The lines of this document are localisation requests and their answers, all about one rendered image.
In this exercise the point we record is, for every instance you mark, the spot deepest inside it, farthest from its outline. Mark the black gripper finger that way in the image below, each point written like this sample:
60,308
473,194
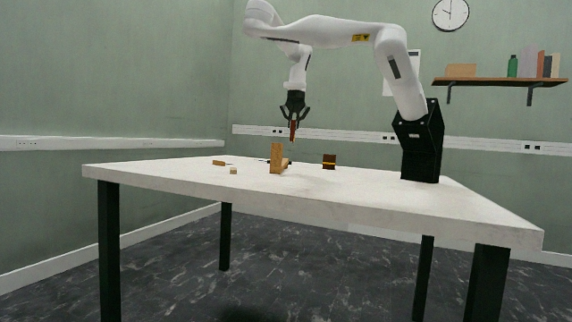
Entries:
307,109
284,114

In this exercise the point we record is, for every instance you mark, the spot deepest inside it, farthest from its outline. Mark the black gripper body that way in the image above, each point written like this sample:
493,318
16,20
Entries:
295,96

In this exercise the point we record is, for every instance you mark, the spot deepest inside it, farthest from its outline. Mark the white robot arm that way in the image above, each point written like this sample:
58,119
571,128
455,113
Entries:
390,49

